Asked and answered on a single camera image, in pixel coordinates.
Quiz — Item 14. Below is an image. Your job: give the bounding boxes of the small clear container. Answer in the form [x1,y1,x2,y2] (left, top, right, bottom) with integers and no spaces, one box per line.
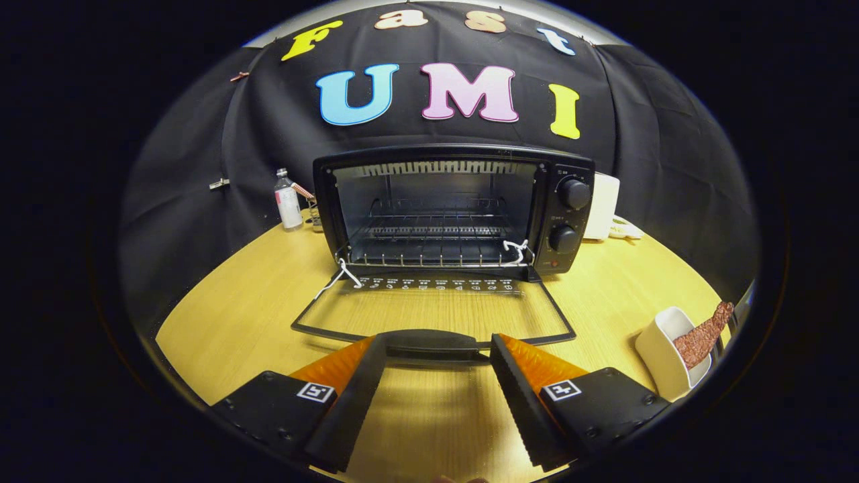
[292,182,323,233]

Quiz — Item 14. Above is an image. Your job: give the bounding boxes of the white countertop appliance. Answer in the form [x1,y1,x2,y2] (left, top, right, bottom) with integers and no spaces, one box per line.
[583,172,621,241]

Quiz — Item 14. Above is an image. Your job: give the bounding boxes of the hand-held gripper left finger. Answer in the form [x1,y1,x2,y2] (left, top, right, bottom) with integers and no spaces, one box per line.
[211,333,389,472]

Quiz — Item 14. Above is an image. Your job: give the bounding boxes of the brown meat strip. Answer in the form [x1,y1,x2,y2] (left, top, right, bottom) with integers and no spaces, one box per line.
[673,301,736,370]

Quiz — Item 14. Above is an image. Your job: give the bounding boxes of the black toaster oven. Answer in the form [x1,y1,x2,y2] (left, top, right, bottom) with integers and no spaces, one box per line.
[291,143,596,366]

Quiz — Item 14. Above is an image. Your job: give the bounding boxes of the black backdrop cloth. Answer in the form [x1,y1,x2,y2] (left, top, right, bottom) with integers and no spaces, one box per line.
[119,0,760,329]

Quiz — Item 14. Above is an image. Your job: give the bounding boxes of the clear plastic bottle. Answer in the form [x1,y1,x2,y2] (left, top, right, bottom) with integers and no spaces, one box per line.
[274,168,304,231]

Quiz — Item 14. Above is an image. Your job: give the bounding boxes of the white rectangular dish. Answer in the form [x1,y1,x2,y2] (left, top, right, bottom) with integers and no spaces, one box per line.
[636,307,713,402]

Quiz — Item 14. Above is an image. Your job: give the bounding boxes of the small white green object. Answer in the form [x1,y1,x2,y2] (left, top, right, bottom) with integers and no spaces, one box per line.
[607,216,644,241]

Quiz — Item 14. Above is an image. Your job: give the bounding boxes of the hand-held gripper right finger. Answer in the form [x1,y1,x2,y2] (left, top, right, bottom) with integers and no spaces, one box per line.
[490,333,672,472]

